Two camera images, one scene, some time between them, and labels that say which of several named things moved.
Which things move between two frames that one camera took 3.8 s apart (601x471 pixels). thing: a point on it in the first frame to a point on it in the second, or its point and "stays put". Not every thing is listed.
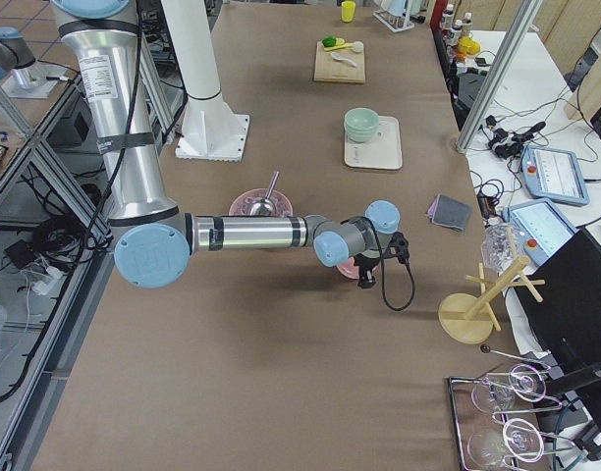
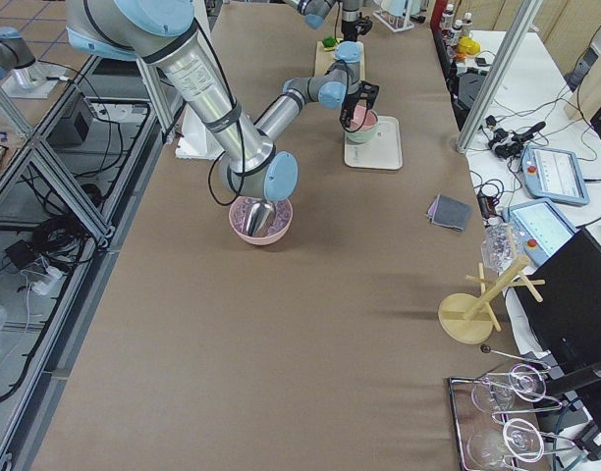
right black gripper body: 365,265 to 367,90
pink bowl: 349,268 to 359,113
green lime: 329,41 stays put
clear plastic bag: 500,245 stays put
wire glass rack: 496,416 stays put
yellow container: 466,44 stays put
